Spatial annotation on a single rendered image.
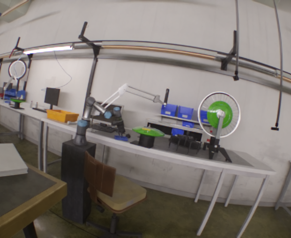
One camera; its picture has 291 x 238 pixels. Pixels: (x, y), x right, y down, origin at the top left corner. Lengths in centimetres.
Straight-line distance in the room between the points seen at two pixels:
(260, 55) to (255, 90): 63
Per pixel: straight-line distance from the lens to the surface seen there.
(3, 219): 43
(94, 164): 98
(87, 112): 150
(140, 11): 307
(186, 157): 142
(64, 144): 142
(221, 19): 294
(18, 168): 59
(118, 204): 110
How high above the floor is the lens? 127
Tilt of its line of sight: 4 degrees down
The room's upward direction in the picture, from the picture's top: 11 degrees clockwise
